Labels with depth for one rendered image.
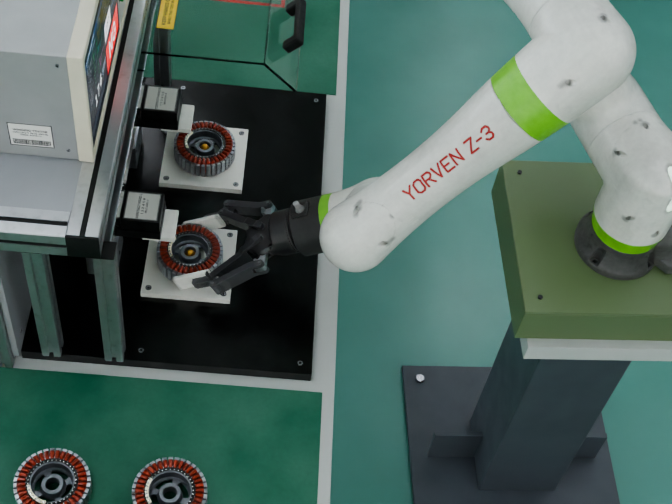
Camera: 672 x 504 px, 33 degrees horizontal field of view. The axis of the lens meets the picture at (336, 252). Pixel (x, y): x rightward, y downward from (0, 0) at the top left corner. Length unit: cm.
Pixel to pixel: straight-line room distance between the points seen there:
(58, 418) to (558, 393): 98
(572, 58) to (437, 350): 145
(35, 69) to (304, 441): 71
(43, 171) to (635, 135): 92
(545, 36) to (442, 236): 157
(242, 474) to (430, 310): 121
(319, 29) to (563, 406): 92
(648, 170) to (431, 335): 115
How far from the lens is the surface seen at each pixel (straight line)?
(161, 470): 175
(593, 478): 275
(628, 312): 197
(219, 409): 184
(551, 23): 153
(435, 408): 273
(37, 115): 161
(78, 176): 165
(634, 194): 185
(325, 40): 239
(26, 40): 155
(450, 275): 297
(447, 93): 341
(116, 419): 184
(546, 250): 200
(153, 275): 194
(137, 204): 186
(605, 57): 150
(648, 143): 187
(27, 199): 163
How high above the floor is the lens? 237
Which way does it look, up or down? 53 degrees down
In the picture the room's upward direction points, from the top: 10 degrees clockwise
